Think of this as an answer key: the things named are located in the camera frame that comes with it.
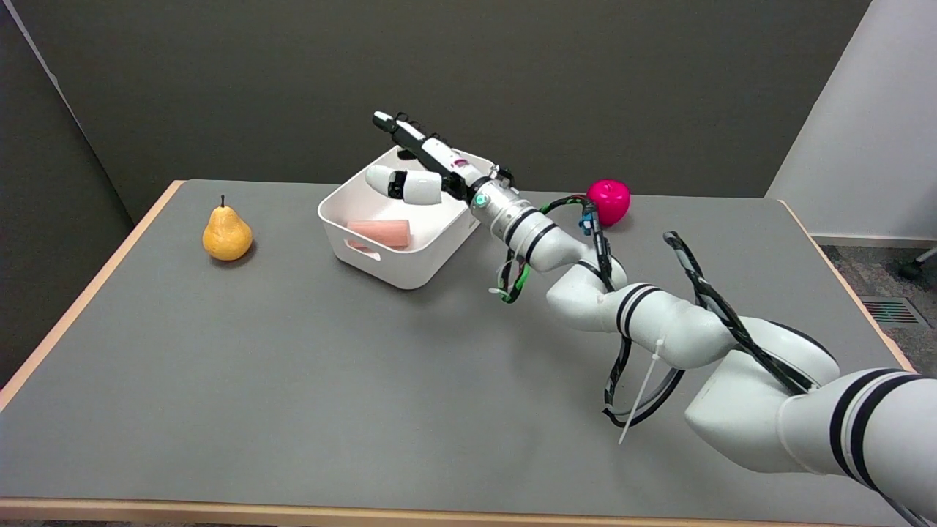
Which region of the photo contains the wooden cylinder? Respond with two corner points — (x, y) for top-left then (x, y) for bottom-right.
(346, 219), (412, 249)

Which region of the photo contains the red apple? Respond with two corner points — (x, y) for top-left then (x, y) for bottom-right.
(586, 179), (631, 227)

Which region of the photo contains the white plastic box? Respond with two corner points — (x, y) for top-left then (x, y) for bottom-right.
(317, 143), (498, 291)

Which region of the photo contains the black chair caster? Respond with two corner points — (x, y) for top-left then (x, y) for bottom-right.
(899, 247), (937, 282)

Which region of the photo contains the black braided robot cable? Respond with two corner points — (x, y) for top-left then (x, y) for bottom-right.
(489, 195), (815, 428)

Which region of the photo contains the floor vent grille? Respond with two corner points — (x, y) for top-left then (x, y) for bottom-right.
(859, 296), (922, 326)

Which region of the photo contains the yellow pear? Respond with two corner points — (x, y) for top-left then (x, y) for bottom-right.
(202, 195), (254, 262)

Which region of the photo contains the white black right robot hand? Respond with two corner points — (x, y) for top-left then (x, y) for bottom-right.
(365, 111), (490, 206)

